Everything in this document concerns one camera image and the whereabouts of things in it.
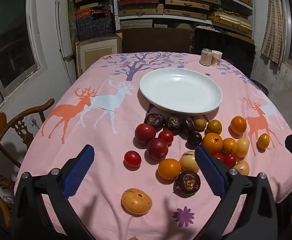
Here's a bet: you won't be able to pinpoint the paper cup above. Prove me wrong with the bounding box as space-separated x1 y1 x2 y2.
211 50 223 67

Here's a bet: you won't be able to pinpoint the stack of wooden boxes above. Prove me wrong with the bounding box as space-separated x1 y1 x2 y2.
117 0 255 42

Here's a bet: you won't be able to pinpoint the white plate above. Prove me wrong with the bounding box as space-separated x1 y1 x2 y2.
139 67 223 114

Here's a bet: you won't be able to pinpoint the stack of patterned boxes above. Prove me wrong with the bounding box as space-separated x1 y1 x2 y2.
71 0 114 40

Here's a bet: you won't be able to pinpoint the metal shelf rack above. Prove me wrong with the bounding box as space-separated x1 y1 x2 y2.
112 0 256 43

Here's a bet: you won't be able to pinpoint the window with metal frame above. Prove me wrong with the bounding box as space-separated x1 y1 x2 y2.
0 0 48 108

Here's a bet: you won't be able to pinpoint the brown board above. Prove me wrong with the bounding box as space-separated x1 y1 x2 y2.
116 27 192 54

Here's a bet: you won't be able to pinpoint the pale framed panel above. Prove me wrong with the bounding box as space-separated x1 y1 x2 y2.
75 33 123 78

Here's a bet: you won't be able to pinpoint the pink deer print tablecloth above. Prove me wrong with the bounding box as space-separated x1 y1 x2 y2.
15 52 292 240

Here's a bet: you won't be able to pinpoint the small yellow-orange fruit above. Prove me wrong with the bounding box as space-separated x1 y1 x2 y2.
257 133 270 150

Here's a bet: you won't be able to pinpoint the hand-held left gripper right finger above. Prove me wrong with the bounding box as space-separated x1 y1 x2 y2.
194 145 278 240

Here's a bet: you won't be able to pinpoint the orange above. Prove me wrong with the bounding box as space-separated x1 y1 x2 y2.
202 132 223 155
157 158 182 180
230 116 247 135
222 138 238 155

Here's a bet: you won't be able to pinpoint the yellow oval fruit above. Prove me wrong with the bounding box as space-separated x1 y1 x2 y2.
121 188 153 215

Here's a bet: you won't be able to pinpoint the yellow-green round fruit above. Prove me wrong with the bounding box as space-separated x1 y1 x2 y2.
206 120 222 135
194 118 207 131

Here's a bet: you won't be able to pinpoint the red plum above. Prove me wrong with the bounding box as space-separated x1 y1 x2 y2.
135 123 156 144
146 138 168 160

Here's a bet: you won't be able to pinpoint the hanging wooden strips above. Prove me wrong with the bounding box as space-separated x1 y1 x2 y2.
261 0 290 64

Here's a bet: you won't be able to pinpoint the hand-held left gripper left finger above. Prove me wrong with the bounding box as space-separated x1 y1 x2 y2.
11 144 96 240

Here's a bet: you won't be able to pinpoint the pepino melon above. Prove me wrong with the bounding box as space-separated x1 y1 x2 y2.
179 151 200 173
236 137 250 158
232 160 250 176

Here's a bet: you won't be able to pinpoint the black chair back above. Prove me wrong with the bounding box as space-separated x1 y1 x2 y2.
193 27 256 78

